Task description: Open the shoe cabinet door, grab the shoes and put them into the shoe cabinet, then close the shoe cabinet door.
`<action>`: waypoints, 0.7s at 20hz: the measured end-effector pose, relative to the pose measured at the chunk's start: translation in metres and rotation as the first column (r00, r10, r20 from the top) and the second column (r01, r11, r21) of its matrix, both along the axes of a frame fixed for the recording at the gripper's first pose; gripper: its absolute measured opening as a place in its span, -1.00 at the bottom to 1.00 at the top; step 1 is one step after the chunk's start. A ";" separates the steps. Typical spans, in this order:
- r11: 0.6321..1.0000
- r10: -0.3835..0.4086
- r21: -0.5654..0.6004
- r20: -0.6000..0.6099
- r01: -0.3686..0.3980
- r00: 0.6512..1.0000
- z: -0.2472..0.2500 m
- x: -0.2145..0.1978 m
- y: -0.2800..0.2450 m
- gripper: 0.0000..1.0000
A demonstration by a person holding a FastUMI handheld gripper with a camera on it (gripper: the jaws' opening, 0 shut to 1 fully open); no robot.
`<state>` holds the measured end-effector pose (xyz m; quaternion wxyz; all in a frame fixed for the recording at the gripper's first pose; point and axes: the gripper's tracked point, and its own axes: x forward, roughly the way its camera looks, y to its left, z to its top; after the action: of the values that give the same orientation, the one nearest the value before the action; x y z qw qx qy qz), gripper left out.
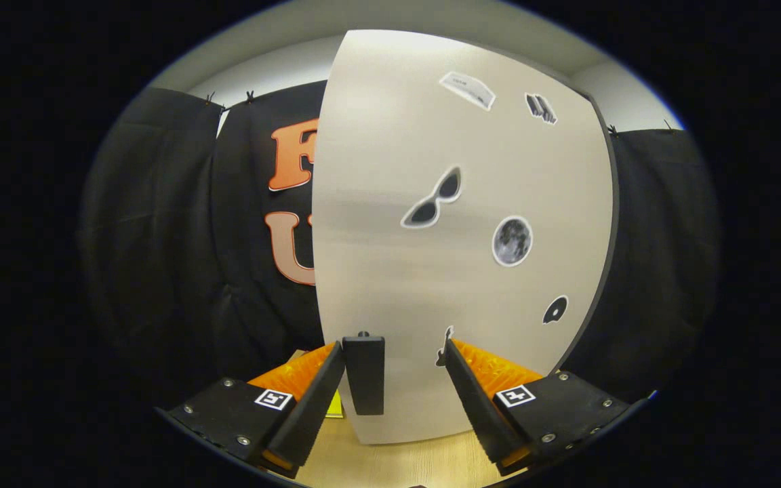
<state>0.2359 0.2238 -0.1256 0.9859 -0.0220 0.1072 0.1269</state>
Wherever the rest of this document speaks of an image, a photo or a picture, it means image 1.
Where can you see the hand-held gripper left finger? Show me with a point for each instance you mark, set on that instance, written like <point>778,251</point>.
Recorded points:
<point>316,400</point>

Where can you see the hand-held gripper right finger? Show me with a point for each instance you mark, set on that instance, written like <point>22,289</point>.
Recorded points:
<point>475,400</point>

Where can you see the beige shoe cabinet door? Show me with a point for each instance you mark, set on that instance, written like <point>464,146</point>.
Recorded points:
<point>390,271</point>

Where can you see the dark grey shoe cabinet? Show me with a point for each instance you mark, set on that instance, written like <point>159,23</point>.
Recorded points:
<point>616,203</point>

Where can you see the yellow book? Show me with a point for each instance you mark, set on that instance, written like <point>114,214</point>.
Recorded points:
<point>334,405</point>

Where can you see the black backdrop cloth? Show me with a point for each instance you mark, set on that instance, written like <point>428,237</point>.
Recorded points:
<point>160,237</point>

